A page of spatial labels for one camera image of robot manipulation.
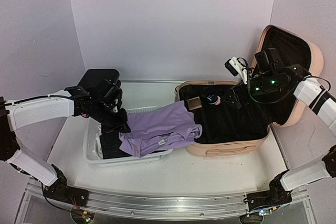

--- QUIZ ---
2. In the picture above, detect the purple garment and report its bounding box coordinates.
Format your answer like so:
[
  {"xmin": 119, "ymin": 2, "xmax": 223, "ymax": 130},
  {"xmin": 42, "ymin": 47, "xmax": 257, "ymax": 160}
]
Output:
[{"xmin": 119, "ymin": 101, "xmax": 203, "ymax": 158}]

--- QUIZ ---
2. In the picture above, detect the pink hard-shell suitcase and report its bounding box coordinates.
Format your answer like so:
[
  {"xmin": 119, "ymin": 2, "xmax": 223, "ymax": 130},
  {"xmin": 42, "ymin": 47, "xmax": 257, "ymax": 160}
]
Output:
[{"xmin": 176, "ymin": 25, "xmax": 324, "ymax": 157}]

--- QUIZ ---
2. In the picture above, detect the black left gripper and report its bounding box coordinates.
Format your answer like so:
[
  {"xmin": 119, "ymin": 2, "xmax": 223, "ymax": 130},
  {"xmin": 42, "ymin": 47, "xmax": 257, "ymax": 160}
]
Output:
[{"xmin": 91, "ymin": 102, "xmax": 130, "ymax": 136}]

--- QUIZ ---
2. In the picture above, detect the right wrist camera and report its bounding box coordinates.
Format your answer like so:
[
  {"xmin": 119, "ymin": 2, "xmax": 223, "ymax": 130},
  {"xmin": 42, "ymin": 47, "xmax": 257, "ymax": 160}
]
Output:
[{"xmin": 224, "ymin": 57, "xmax": 248, "ymax": 84}]

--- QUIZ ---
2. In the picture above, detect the black garment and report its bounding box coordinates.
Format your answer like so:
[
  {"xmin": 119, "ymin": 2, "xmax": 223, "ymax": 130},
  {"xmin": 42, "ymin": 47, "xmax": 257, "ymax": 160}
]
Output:
[{"xmin": 99, "ymin": 126, "xmax": 131, "ymax": 159}]

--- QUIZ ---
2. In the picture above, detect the black pink drawer organizer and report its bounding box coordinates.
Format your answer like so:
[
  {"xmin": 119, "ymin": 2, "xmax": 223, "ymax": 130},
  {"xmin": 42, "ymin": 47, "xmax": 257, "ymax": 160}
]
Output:
[{"xmin": 78, "ymin": 69, "xmax": 122, "ymax": 105}]

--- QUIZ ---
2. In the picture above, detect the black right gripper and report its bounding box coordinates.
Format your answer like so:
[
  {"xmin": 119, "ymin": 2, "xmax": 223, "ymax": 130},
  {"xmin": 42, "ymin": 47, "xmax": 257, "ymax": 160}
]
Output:
[{"xmin": 220, "ymin": 72, "xmax": 282, "ymax": 110}]

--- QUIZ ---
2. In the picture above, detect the white perforated plastic basket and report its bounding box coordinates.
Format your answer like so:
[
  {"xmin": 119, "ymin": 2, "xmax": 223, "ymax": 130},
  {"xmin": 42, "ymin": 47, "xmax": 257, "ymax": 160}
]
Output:
[{"xmin": 82, "ymin": 119, "xmax": 172, "ymax": 167}]

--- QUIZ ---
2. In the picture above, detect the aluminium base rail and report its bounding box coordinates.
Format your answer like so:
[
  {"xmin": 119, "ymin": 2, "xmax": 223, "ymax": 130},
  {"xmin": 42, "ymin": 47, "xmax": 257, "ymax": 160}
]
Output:
[{"xmin": 14, "ymin": 178, "xmax": 317, "ymax": 223}]

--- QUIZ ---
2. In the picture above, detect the brown wallet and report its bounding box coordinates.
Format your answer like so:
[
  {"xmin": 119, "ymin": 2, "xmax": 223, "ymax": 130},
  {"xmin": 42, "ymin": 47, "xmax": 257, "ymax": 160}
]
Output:
[{"xmin": 187, "ymin": 97, "xmax": 202, "ymax": 111}]

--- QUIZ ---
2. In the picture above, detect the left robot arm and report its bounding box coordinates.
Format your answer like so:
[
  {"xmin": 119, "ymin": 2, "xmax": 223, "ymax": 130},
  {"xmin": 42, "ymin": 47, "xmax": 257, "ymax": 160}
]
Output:
[{"xmin": 1, "ymin": 78, "xmax": 131, "ymax": 201}]

